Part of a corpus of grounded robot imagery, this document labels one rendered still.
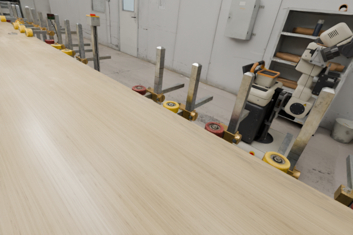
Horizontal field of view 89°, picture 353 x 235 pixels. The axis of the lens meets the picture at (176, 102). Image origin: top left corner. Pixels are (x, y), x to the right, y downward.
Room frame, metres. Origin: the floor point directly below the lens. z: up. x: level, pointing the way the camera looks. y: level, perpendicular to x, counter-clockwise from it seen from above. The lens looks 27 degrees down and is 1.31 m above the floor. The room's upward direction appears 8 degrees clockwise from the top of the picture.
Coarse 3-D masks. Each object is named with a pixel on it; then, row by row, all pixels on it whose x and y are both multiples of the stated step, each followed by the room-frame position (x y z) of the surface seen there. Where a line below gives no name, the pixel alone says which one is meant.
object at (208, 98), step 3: (207, 96) 1.09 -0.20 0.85; (210, 96) 1.10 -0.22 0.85; (201, 99) 1.03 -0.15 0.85; (204, 99) 1.04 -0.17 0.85; (207, 99) 1.05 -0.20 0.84; (210, 99) 1.08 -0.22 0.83; (195, 102) 0.97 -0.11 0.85; (198, 102) 0.98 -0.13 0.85; (201, 102) 1.00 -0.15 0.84; (204, 102) 1.03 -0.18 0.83; (195, 105) 0.95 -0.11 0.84; (198, 105) 0.97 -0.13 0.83; (195, 108) 0.95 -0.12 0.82; (180, 111) 0.84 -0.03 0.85; (180, 114) 0.84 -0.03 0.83
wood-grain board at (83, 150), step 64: (0, 64) 1.04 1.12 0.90; (64, 64) 1.20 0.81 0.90; (0, 128) 0.46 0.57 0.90; (64, 128) 0.51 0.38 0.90; (128, 128) 0.56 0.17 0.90; (192, 128) 0.61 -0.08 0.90; (0, 192) 0.25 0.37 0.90; (64, 192) 0.27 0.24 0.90; (128, 192) 0.29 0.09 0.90; (192, 192) 0.32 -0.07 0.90; (256, 192) 0.34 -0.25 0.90; (320, 192) 0.37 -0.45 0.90
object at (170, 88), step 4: (176, 84) 1.21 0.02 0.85; (180, 84) 1.22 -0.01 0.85; (164, 88) 1.12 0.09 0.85; (168, 88) 1.12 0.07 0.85; (172, 88) 1.16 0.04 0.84; (176, 88) 1.19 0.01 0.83; (148, 92) 1.01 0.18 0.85; (164, 92) 1.09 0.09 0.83; (144, 96) 0.96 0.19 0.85; (148, 96) 0.98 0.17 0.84
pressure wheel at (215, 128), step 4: (208, 124) 0.65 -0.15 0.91; (212, 124) 0.66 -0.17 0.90; (216, 124) 0.66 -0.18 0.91; (220, 124) 0.66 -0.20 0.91; (204, 128) 0.64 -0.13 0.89; (208, 128) 0.62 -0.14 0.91; (212, 128) 0.63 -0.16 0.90; (216, 128) 0.63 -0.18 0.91; (220, 128) 0.64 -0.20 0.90; (212, 132) 0.60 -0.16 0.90; (216, 132) 0.60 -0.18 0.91; (220, 132) 0.60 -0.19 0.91; (220, 136) 0.61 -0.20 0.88
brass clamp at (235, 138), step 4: (224, 128) 0.72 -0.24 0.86; (224, 132) 0.70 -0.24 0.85; (228, 132) 0.69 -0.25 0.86; (236, 132) 0.70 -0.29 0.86; (224, 136) 0.69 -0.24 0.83; (228, 136) 0.68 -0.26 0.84; (232, 136) 0.67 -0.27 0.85; (236, 136) 0.67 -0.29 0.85; (240, 136) 0.67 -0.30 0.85; (228, 140) 0.68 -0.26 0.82; (232, 140) 0.66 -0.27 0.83; (236, 140) 0.66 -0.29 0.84; (240, 140) 0.69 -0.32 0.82; (236, 144) 0.66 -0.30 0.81
